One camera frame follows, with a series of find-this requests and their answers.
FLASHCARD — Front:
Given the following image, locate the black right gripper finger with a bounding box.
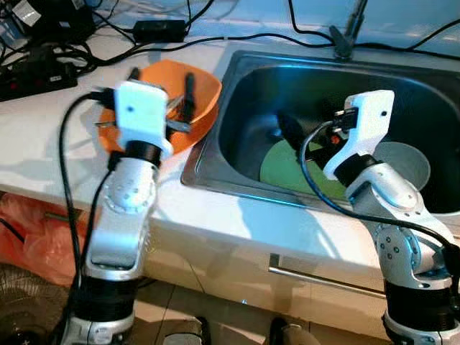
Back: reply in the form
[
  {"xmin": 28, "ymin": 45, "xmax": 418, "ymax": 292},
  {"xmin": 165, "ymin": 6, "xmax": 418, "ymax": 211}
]
[{"xmin": 277, "ymin": 111, "xmax": 306, "ymax": 152}]

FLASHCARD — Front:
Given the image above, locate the orange plastic bowl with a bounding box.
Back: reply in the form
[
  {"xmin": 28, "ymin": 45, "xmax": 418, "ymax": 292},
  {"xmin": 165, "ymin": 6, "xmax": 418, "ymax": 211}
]
[{"xmin": 108, "ymin": 60, "xmax": 222, "ymax": 144}]

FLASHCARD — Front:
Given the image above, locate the green round plate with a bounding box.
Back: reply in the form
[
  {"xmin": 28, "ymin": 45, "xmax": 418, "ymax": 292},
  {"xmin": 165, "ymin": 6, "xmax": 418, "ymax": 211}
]
[{"xmin": 259, "ymin": 140, "xmax": 350, "ymax": 203}]

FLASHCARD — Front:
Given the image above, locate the black power adapter brick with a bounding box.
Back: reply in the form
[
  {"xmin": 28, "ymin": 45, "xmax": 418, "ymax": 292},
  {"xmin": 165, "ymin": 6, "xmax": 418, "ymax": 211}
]
[{"xmin": 133, "ymin": 19, "xmax": 189, "ymax": 42}]

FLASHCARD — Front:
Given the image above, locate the stainless steel sink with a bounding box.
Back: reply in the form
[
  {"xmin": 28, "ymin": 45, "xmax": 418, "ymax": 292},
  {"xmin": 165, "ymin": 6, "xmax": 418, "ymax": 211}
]
[{"xmin": 180, "ymin": 49, "xmax": 460, "ymax": 216}]

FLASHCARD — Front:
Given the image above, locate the grey round bowl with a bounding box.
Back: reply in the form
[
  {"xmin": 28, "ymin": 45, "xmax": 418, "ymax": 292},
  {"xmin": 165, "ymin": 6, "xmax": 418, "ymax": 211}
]
[{"xmin": 374, "ymin": 142, "xmax": 431, "ymax": 192}]

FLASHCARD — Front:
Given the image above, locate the black charger with white label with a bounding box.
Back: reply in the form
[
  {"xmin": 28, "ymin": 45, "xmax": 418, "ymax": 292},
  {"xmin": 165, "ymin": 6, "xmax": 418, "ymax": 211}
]
[{"xmin": 14, "ymin": 0, "xmax": 98, "ymax": 44}]

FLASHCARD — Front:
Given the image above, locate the dark metal faucet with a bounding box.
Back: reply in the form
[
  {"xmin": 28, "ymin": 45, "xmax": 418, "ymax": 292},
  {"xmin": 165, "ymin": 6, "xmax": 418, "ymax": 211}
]
[{"xmin": 329, "ymin": 0, "xmax": 369, "ymax": 60}]

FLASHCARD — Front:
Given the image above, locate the black power strip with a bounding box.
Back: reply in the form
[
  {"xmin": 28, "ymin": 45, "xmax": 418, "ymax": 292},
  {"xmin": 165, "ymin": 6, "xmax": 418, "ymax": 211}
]
[{"xmin": 0, "ymin": 54, "xmax": 78, "ymax": 101}]

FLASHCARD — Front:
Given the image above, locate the orange plastic bag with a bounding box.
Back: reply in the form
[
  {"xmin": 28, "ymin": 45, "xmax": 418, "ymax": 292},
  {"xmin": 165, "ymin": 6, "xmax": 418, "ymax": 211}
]
[{"xmin": 0, "ymin": 193, "xmax": 91, "ymax": 285}]

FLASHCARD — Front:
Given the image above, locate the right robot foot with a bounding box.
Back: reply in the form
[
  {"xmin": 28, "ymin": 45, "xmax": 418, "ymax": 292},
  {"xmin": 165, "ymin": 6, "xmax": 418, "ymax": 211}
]
[{"xmin": 270, "ymin": 316, "xmax": 321, "ymax": 345}]

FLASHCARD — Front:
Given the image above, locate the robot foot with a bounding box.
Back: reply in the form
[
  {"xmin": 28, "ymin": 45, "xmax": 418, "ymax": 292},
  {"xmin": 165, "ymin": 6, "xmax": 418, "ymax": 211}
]
[
  {"xmin": 270, "ymin": 316, "xmax": 321, "ymax": 345},
  {"xmin": 162, "ymin": 316, "xmax": 213, "ymax": 345}
]

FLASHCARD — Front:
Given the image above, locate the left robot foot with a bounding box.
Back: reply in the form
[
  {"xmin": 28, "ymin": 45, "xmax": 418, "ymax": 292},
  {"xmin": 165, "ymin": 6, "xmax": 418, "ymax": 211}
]
[{"xmin": 162, "ymin": 316, "xmax": 213, "ymax": 345}]

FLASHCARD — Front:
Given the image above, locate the black floor fan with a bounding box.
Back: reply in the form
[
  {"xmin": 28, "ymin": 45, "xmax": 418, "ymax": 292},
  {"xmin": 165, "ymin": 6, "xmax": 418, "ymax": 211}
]
[{"xmin": 0, "ymin": 262, "xmax": 73, "ymax": 345}]

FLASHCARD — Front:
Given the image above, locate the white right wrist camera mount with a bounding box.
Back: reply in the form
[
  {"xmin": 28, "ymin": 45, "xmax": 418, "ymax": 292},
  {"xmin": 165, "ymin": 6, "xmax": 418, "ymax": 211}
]
[{"xmin": 323, "ymin": 90, "xmax": 395, "ymax": 181}]

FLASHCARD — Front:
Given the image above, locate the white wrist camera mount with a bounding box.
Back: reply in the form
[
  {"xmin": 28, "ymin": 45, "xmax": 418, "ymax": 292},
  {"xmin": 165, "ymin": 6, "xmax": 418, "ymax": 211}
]
[
  {"xmin": 323, "ymin": 90, "xmax": 395, "ymax": 181},
  {"xmin": 114, "ymin": 80, "xmax": 175, "ymax": 160}
]

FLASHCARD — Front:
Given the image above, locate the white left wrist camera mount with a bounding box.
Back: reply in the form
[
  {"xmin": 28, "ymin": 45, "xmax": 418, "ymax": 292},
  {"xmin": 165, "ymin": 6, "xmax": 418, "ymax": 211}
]
[{"xmin": 114, "ymin": 80, "xmax": 175, "ymax": 160}]

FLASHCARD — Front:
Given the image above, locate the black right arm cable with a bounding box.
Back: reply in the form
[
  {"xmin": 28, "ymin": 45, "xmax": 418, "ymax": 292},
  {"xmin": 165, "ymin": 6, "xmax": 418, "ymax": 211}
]
[{"xmin": 298, "ymin": 121, "xmax": 460, "ymax": 303}]

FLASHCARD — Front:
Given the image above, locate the black power cable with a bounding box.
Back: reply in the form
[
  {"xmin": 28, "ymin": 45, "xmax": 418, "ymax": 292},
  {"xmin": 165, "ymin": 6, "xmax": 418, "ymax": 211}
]
[
  {"xmin": 72, "ymin": 32, "xmax": 460, "ymax": 69},
  {"xmin": 287, "ymin": 0, "xmax": 335, "ymax": 40}
]

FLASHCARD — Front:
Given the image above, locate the silver drawer handle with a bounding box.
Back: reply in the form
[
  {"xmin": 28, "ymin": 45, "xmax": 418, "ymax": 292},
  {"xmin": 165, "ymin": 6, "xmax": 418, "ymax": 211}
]
[{"xmin": 268, "ymin": 253, "xmax": 389, "ymax": 299}]

